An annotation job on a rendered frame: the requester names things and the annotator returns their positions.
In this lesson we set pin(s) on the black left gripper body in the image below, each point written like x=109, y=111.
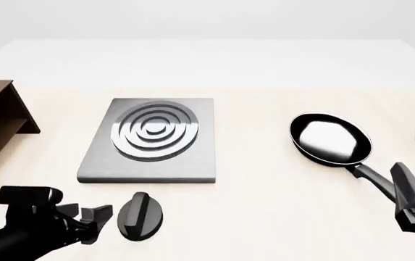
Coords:
x=70, y=217

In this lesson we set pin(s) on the flat grey stove plate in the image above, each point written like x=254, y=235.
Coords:
x=102, y=163

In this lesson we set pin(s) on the black frying pan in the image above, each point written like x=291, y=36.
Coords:
x=330, y=138

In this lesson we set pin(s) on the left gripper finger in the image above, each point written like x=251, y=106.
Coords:
x=90, y=232
x=96, y=214

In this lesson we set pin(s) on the round black stove knob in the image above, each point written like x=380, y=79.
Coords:
x=140, y=217

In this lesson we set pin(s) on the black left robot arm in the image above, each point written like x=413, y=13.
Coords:
x=8, y=240

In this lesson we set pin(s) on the brown wooden shelf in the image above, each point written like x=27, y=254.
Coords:
x=0, y=117

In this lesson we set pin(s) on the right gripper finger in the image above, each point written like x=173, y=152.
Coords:
x=408, y=187

